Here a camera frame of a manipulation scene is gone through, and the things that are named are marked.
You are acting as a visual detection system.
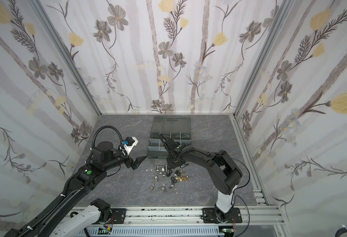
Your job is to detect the brass wing nut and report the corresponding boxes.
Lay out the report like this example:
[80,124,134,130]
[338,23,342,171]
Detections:
[176,175,190,182]

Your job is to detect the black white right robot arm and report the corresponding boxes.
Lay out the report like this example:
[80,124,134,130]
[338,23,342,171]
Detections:
[159,133,243,224]

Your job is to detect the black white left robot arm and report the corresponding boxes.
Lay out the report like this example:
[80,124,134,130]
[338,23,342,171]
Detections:
[5,141,147,237]

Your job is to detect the green plastic organizer box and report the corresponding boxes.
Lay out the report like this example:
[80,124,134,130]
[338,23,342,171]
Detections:
[147,116,192,159]

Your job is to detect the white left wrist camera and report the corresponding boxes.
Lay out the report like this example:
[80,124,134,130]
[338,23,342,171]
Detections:
[120,137,139,157]

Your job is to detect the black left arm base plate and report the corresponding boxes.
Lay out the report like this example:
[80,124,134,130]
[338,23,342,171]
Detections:
[109,208,127,224]

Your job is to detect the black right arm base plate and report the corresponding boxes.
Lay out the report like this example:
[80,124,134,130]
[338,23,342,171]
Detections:
[201,207,243,224]

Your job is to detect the white slotted cable duct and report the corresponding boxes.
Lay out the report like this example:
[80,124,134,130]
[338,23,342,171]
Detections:
[76,226,225,237]

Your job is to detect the black corrugated cable conduit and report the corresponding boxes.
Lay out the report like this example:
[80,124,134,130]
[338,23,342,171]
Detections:
[15,189,70,237]

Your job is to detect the aluminium front rail frame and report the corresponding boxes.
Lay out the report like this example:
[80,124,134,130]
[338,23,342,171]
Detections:
[40,189,290,237]

